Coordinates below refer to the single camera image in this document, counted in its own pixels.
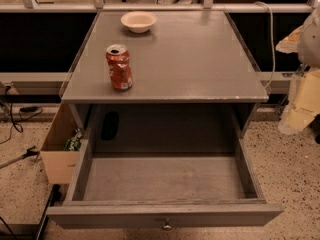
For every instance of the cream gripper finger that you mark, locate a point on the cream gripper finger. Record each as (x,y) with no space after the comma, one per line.
(304,103)
(290,43)

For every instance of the crushed red coke can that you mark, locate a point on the crushed red coke can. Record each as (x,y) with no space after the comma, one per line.
(118,59)

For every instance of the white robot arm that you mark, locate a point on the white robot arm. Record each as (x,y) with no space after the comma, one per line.
(309,41)

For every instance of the metal drawer knob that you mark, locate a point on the metal drawer knob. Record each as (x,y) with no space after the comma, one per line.
(167,226)

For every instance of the open grey top drawer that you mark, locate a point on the open grey top drawer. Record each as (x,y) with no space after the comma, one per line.
(142,189)

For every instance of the grey cabinet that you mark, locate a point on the grey cabinet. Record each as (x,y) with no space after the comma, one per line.
(192,80)

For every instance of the white paper bowl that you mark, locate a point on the white paper bowl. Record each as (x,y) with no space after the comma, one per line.
(139,21)

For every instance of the green snack bag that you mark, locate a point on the green snack bag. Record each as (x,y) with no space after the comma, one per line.
(74,143)

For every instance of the cardboard box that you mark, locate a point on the cardboard box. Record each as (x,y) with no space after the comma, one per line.
(58,153)

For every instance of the black power adapter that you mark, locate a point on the black power adapter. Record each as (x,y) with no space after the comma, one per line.
(29,109)

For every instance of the black-tipped grabber stick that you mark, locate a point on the black-tipped grabber stick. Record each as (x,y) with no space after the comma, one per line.
(29,153)

